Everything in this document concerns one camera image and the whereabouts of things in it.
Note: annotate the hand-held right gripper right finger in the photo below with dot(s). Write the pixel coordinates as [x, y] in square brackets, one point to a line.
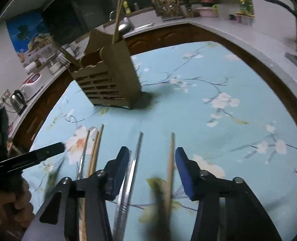
[184, 170]

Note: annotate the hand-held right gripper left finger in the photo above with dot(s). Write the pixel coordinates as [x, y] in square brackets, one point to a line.
[122, 165]

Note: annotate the wooden chopstick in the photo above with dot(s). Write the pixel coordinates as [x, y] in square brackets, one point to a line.
[169, 165]
[93, 153]
[117, 12]
[68, 56]
[98, 145]
[122, 7]

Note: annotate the steel chopstick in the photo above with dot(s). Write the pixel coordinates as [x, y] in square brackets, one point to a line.
[130, 180]

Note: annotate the steel table knife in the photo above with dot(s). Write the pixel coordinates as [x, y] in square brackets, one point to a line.
[83, 155]

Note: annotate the wooden slatted utensil holder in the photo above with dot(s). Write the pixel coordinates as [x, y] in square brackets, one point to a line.
[113, 80]

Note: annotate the person's left hand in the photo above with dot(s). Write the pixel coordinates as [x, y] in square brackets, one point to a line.
[11, 205]

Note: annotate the steel electric kettle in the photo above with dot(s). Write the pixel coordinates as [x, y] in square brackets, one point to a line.
[18, 101]

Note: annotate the blue floral tablecloth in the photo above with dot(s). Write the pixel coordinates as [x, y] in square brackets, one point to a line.
[213, 130]

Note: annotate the white rice cooker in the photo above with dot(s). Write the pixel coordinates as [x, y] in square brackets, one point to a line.
[33, 80]

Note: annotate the paper towel roll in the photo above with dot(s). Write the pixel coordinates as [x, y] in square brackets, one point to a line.
[30, 67]

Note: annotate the glass jar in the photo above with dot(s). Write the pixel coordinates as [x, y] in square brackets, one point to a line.
[54, 67]

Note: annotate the steel kitchen sink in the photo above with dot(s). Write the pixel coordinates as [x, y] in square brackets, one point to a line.
[143, 26]

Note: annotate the dark kitchen window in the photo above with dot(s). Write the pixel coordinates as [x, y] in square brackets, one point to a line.
[83, 7]

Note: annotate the chrome kitchen faucet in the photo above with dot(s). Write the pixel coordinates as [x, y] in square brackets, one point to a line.
[111, 15]

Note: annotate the yellow dish soap bottle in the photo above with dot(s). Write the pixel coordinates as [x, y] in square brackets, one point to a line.
[126, 7]

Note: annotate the small grey bottle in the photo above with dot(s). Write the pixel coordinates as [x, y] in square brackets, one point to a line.
[135, 5]

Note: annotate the pink bowls stack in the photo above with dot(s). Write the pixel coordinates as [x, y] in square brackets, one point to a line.
[206, 9]

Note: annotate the pink spice container set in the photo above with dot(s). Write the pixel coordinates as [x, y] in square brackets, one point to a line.
[245, 19]

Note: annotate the wooden countertop utensil rack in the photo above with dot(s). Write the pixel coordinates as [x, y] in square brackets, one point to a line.
[167, 5]

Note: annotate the green drink bottle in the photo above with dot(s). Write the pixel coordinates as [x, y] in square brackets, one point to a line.
[245, 6]

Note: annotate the black wok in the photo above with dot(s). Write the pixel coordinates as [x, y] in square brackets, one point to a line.
[283, 7]

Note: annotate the wall power socket strip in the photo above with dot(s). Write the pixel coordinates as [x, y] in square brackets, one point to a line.
[4, 97]

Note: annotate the tropical fruit wall poster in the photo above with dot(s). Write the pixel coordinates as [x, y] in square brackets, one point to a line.
[25, 37]

